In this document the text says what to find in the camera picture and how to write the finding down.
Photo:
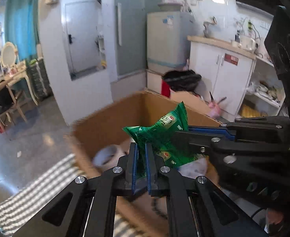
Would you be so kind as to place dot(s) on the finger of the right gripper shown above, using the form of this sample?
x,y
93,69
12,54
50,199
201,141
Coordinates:
x,y
188,141
258,127

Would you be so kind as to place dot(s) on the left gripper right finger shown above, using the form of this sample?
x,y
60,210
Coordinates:
x,y
196,207

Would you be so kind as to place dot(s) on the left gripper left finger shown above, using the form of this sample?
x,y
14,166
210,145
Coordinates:
x,y
86,207

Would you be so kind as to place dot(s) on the green snack bag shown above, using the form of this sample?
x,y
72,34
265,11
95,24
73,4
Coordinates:
x,y
161,137

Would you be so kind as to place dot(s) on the white tape roll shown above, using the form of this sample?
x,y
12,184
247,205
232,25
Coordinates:
x,y
107,157

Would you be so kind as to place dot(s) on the white kitchen cabinet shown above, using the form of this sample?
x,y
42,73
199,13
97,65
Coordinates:
x,y
225,71

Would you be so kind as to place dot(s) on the black bag trash bin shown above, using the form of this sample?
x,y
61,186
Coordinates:
x,y
176,81

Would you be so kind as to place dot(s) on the checkered tablecloth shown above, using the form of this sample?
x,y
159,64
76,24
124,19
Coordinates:
x,y
21,207

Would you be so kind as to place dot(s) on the white refrigerator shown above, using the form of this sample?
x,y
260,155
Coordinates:
x,y
167,45

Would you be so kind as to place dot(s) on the wooden chair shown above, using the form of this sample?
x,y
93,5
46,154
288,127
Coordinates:
x,y
9,102

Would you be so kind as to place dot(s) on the grey drawer tower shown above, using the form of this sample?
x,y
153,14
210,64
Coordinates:
x,y
39,79

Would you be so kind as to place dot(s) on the white dressing table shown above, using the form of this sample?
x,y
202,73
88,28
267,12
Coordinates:
x,y
20,72

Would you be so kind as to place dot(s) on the white entry door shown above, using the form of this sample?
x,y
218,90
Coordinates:
x,y
82,35

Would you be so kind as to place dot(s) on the oval vanity mirror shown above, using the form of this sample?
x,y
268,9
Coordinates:
x,y
9,54

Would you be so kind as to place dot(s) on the blue curtain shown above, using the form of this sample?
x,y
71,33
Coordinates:
x,y
21,27

